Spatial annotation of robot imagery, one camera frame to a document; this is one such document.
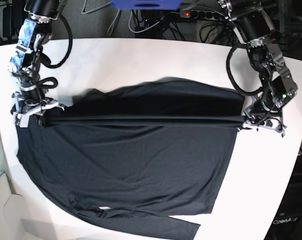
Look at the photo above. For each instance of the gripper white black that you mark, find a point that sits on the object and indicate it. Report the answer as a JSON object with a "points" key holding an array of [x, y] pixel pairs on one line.
{"points": [[259, 116], [26, 105]]}

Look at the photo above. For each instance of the dark navy long-sleeve shirt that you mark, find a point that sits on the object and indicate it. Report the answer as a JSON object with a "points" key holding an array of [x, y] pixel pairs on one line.
{"points": [[136, 180]]}

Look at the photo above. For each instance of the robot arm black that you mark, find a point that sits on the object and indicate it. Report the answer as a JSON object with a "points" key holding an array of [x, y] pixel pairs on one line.
{"points": [[28, 57], [183, 103]]}

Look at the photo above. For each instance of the black OpenArm base box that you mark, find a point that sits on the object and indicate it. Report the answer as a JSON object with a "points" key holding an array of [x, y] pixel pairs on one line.
{"points": [[287, 224]]}

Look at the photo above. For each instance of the black power adapter on floor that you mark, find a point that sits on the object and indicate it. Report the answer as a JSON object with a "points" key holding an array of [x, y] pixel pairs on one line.
{"points": [[8, 27]]}

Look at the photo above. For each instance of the blue box at top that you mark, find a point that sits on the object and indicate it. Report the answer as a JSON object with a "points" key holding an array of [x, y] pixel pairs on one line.
{"points": [[146, 4]]}

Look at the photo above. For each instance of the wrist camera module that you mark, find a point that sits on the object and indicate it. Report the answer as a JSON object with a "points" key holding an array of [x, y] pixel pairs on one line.
{"points": [[21, 120]]}

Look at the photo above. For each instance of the black power strip red switch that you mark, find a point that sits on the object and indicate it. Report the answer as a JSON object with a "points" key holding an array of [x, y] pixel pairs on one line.
{"points": [[200, 15]]}

